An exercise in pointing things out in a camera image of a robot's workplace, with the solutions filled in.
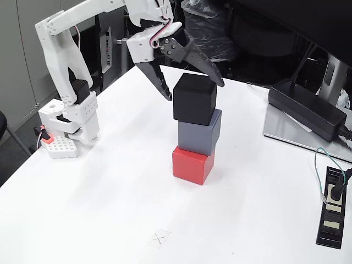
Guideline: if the black cube block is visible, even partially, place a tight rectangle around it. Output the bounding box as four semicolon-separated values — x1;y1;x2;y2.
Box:
173;73;218;127

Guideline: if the grey cube block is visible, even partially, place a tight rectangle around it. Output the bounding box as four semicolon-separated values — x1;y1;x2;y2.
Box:
178;108;222;157

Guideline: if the plastic-wrapped black bin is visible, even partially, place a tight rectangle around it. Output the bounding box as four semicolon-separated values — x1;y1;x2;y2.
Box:
180;0;237;63

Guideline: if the black flat panel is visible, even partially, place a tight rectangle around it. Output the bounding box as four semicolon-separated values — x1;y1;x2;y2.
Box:
73;26;102;96

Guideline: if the red cube block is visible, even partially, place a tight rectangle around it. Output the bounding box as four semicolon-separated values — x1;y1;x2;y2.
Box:
172;145;216;186

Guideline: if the white perforated clamp base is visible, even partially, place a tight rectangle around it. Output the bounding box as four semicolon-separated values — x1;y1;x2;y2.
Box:
45;136;79;160

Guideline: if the black power adapter brick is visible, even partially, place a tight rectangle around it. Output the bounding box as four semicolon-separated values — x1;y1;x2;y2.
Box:
268;78;348;142

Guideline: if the orange connector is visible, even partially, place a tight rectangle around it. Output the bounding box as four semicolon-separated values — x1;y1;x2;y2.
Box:
40;125;53;144

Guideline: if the black monitor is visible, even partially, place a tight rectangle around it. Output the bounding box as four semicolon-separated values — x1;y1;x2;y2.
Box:
241;0;352;68

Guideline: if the grey monitor stand neck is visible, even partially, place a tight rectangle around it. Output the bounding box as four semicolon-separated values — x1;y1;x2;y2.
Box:
316;53;352;107

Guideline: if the white plastic bag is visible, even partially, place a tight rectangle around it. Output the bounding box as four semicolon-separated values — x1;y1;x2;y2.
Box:
337;89;352;109

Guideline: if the black office chair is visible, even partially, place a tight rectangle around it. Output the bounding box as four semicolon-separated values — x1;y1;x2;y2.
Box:
0;111;32;157

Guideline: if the clear tape with X mark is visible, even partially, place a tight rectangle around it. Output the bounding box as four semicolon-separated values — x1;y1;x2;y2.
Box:
150;229;172;249

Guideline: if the black power plug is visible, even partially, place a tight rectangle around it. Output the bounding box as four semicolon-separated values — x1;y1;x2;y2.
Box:
329;167;352;201

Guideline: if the black power strip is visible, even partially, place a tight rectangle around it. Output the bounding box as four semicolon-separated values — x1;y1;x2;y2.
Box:
315;166;347;250

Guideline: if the red white black servo cable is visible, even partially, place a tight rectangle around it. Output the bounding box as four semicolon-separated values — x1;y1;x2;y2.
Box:
149;15;174;50

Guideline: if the silver monitor base plate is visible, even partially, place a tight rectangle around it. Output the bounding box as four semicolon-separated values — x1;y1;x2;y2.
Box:
263;103;352;163

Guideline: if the black adapter power cable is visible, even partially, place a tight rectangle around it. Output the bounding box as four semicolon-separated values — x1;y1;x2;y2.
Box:
337;123;352;151

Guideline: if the green cable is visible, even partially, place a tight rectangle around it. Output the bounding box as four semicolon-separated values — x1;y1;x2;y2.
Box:
315;147;347;204

